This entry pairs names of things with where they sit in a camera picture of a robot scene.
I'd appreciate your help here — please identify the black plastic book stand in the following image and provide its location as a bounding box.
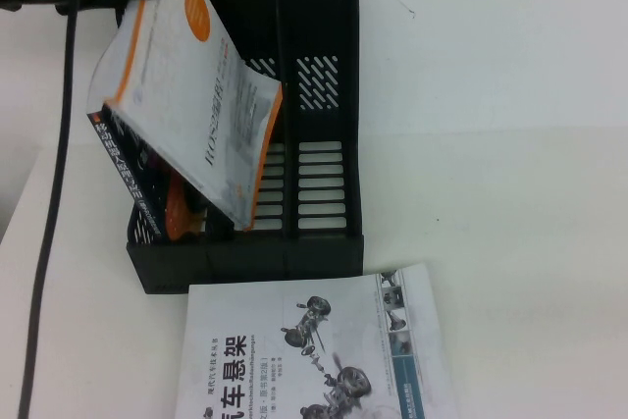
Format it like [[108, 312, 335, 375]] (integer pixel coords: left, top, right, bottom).
[[113, 0, 367, 296]]

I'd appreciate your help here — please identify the white orange ROS2 book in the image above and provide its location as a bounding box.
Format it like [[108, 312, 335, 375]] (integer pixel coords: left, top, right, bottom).
[[87, 0, 286, 235]]

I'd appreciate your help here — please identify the white car suspension book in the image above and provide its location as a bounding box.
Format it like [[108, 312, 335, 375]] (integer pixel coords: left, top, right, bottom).
[[175, 263, 463, 419]]

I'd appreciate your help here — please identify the black cable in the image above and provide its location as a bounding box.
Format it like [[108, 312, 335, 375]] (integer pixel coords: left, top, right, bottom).
[[16, 0, 83, 419]]

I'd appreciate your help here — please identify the dark mobile robot book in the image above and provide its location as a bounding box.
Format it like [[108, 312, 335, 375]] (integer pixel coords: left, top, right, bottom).
[[86, 103, 218, 244]]

